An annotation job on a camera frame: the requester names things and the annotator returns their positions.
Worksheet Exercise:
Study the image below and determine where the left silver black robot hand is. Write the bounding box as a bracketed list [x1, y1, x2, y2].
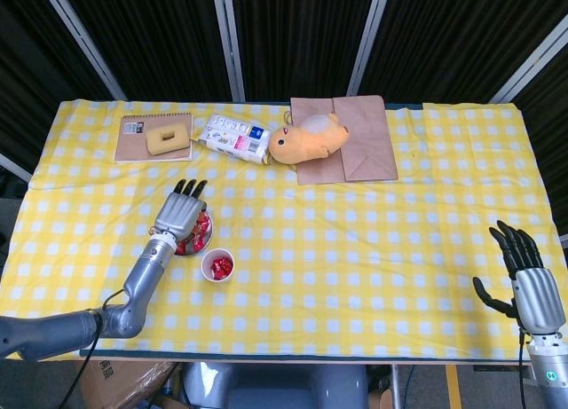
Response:
[152, 177, 209, 255]

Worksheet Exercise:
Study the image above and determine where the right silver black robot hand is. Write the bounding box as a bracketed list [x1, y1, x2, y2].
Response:
[472, 221, 568, 338]

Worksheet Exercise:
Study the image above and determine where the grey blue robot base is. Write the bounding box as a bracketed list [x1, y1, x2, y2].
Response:
[179, 360, 369, 409]

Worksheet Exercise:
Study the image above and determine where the round metal plate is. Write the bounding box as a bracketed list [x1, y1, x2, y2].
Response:
[174, 208, 215, 257]

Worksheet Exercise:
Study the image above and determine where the white paper cup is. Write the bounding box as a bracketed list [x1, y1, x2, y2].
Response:
[201, 248, 235, 282]

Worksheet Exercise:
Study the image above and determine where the yellow sponge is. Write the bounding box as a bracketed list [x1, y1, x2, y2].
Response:
[145, 122, 191, 156]

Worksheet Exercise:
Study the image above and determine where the brown spiral notebook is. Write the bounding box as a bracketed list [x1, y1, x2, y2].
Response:
[114, 112, 194, 164]

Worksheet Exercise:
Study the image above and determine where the white printed plastic package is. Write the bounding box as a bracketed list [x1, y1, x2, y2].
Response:
[190, 113, 272, 165]

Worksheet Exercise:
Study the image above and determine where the yellow white checkered tablecloth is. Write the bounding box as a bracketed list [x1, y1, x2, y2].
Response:
[0, 98, 568, 362]

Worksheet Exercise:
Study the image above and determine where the orange plush toy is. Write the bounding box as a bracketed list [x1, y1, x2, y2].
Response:
[269, 110, 351, 165]

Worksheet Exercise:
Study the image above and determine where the metal table leg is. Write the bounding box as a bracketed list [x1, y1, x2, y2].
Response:
[390, 363, 403, 409]

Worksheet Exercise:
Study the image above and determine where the cardboard box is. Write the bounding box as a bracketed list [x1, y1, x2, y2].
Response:
[74, 359, 178, 409]

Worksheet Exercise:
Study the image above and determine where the black pleated curtain panel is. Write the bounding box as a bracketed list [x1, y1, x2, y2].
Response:
[59, 0, 234, 102]
[230, 0, 378, 103]
[359, 0, 568, 104]
[509, 40, 568, 237]
[0, 0, 115, 161]

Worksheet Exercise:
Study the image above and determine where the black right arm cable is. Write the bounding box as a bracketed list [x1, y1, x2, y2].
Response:
[517, 331, 529, 409]

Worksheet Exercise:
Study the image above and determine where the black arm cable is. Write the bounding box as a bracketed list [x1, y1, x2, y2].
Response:
[517, 331, 529, 409]
[59, 288, 130, 409]

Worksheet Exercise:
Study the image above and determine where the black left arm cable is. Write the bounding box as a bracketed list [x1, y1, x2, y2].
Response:
[59, 288, 130, 409]

